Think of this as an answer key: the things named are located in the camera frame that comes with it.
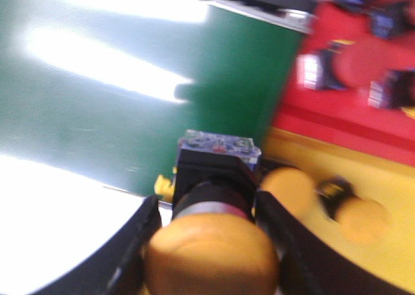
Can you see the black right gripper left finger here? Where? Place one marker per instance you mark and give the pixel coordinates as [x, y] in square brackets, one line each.
[117, 267]

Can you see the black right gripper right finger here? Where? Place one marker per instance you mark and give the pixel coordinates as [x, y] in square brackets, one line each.
[308, 265]

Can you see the red mushroom push button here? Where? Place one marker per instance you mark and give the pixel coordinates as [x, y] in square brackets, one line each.
[387, 21]

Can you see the yellow plastic tray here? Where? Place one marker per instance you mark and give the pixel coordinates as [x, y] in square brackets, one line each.
[387, 182]

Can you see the red plastic tray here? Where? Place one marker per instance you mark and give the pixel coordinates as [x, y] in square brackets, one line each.
[344, 117]

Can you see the green conveyor belt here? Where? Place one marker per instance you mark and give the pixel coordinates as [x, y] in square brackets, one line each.
[104, 88]

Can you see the metal conveyor end plate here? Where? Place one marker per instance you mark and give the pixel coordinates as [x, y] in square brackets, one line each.
[292, 14]

